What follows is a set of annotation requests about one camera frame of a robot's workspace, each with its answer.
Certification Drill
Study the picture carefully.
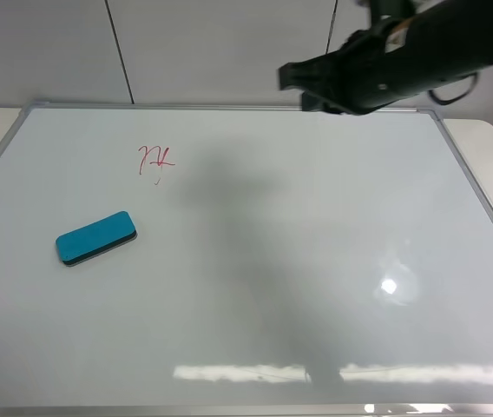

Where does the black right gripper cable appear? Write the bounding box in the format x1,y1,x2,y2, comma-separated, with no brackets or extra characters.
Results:
426,72,478,106

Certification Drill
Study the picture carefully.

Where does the white whiteboard with aluminium frame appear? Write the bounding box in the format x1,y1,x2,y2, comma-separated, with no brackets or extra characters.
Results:
0,104,493,416

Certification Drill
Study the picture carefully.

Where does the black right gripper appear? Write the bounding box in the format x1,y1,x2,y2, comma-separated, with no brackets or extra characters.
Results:
277,1,493,114

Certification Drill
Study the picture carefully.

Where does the teal whiteboard eraser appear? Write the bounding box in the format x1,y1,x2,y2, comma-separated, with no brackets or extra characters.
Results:
56,211,137,267

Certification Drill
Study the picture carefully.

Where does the red marker scribble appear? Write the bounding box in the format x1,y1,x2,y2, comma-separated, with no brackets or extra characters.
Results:
137,145,176,186

